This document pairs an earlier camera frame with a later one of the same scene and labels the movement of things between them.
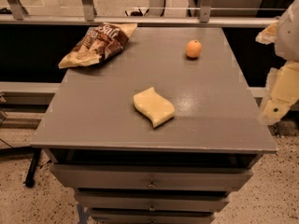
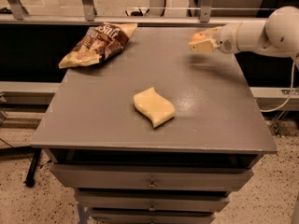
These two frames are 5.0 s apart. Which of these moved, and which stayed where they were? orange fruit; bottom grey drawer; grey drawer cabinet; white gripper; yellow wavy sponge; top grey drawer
Moved: orange fruit; white gripper
Stayed: yellow wavy sponge; top grey drawer; grey drawer cabinet; bottom grey drawer
